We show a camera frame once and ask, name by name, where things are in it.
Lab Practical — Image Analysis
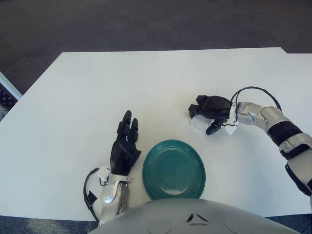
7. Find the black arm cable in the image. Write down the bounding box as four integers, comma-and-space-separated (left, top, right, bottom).
82, 168, 100, 221
230, 85, 282, 110

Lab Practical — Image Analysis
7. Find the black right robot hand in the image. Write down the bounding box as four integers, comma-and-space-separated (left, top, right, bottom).
187, 95, 234, 136

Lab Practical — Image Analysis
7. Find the teal round plate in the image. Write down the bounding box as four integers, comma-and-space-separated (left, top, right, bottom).
142, 139, 206, 200

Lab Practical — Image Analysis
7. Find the white charger block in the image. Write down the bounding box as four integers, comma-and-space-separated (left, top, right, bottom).
190, 116, 214, 134

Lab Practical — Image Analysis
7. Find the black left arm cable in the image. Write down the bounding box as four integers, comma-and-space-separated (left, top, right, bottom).
82, 168, 100, 221

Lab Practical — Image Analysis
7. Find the dark dotted mat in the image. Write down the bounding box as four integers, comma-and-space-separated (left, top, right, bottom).
0, 84, 18, 107

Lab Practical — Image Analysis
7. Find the grey robot torso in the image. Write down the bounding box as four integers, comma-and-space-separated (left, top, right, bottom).
89, 197, 299, 234

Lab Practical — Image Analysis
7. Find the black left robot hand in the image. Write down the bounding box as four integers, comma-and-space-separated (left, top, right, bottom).
109, 110, 142, 176

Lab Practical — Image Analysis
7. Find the white frame rail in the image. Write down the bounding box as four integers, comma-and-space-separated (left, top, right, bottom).
0, 71, 22, 100

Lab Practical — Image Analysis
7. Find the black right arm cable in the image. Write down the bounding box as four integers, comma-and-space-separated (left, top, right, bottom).
230, 85, 282, 110

